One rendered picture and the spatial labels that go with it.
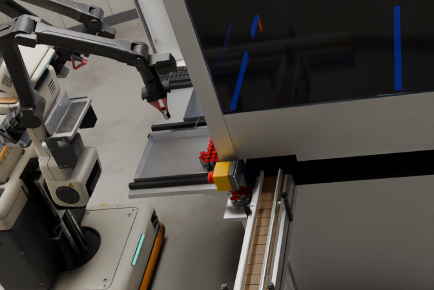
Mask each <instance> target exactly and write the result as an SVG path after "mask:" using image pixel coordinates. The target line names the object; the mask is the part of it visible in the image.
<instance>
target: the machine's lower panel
mask: <svg viewBox="0 0 434 290"><path fill-rule="evenodd" d="M292 176H293V180H294V184H295V187H296V191H297V197H296V205H295V211H294V220H293V230H292V235H291V244H290V249H289V258H288V260H289V263H290V266H291V270H292V272H293V276H294V279H295V282H296V286H297V288H298V290H434V162H433V163H418V164H409V165H394V166H385V167H370V168H361V169H346V170H337V171H322V172H306V173H298V174H292Z"/></svg>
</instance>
